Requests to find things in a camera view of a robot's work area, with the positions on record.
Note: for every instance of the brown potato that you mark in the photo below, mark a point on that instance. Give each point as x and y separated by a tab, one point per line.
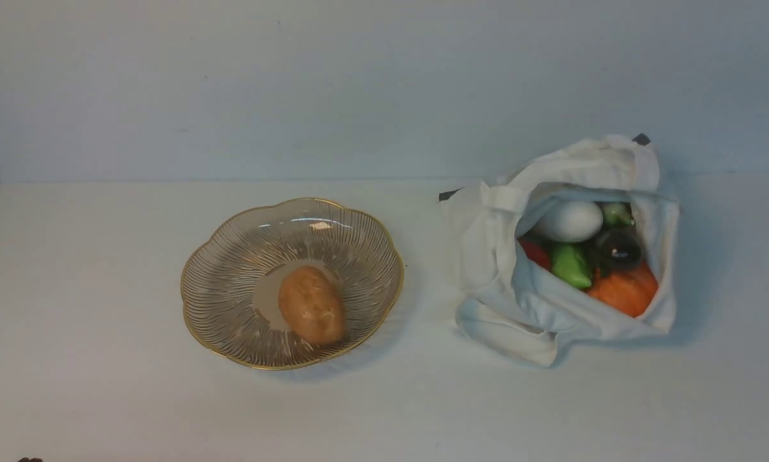
312	306

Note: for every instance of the white cloth bag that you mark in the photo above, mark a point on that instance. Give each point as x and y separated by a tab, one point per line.
516	307

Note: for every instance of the gold-rimmed clear ribbed plate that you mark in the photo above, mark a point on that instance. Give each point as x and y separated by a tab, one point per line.
230	284

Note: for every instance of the red tomato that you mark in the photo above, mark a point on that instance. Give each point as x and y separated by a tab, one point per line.
536	253

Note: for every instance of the white egg-shaped vegetable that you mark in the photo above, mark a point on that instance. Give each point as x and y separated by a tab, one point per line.
570	222

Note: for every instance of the green pepper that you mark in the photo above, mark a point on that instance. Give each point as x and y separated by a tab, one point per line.
569	263

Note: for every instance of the small green vegetable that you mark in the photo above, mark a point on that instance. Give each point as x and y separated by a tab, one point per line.
617	214

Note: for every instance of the dark purple eggplant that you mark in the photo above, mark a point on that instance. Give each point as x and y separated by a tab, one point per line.
618	249

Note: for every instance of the orange pumpkin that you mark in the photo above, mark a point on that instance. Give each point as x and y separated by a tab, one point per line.
628	291

